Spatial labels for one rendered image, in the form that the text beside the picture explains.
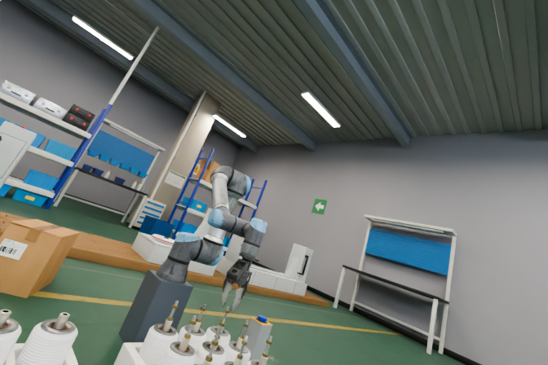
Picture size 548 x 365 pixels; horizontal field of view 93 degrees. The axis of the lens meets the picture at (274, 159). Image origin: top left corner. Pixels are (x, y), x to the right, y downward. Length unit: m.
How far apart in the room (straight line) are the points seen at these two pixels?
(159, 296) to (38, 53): 8.54
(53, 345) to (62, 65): 8.81
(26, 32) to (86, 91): 1.78
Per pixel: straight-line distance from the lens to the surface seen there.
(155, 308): 1.47
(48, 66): 9.41
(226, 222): 1.18
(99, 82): 9.47
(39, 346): 0.92
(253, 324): 1.28
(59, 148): 5.38
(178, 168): 7.44
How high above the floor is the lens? 0.60
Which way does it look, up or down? 18 degrees up
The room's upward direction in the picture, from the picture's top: 20 degrees clockwise
